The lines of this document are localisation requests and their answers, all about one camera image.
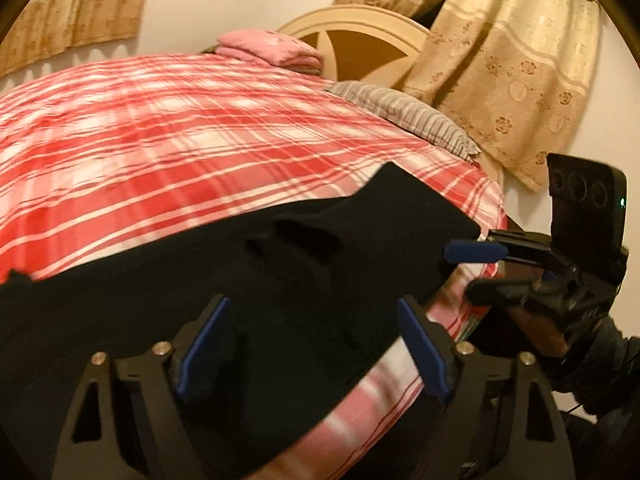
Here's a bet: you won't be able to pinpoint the person's right hand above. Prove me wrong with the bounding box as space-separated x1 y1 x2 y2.
500 305 571 358

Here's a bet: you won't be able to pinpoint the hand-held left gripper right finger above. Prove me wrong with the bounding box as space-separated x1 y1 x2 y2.
397 295 576 480

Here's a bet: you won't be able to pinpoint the beige patterned window curtain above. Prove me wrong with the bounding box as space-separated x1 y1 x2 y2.
0 0 158 78

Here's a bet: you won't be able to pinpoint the bed with red plaid sheet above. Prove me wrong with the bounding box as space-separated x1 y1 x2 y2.
0 52 508 480

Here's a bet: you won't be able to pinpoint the black pants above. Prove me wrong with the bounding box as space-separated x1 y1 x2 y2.
0 162 481 480

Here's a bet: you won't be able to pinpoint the cream wooden headboard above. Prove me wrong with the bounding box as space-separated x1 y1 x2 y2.
276 5 433 92

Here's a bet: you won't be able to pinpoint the person's right forearm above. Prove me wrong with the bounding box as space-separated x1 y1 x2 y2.
545 310 640 413

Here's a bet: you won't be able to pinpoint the striped pillow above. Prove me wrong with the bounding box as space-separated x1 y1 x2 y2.
325 81 481 161

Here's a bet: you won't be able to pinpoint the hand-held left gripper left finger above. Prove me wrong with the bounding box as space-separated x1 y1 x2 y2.
50 294 232 480

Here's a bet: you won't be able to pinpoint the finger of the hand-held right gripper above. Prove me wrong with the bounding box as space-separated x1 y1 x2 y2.
465 277 551 308
444 230 556 266

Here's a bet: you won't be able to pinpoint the long beige patterned curtain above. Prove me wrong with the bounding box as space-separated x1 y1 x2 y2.
332 0 601 193

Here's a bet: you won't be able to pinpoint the pink folded blanket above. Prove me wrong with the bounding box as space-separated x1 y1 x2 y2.
216 30 325 72

